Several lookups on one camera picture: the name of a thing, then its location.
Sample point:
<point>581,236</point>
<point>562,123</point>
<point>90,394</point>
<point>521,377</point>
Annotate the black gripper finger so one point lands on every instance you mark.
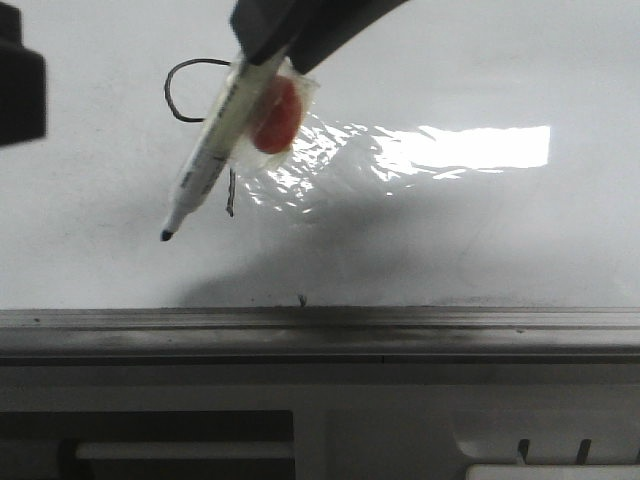
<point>265,27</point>
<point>331,26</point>

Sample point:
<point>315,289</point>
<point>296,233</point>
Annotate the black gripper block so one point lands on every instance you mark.
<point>23,83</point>

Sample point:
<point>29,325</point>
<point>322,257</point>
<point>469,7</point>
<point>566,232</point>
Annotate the white whiteboard marker pen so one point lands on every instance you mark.
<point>237,99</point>

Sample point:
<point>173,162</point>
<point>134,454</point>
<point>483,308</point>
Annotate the red magnet taped to marker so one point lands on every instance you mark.
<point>267,142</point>

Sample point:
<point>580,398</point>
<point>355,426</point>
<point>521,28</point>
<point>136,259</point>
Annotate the grey aluminium whiteboard tray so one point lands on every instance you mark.
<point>339,331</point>

